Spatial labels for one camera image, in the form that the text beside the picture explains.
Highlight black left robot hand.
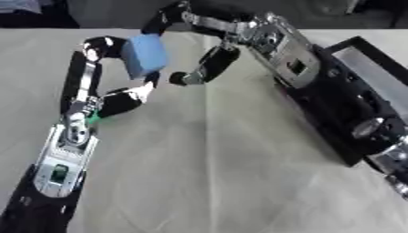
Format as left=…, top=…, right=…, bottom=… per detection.
left=58, top=35, right=163, bottom=122

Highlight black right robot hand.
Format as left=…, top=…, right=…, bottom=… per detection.
left=140, top=0, right=263, bottom=87

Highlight blue rectangular block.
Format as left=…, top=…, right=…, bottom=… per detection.
left=119, top=34, right=171, bottom=81

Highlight black box with white inside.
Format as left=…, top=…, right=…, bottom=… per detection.
left=275, top=35, right=408, bottom=167

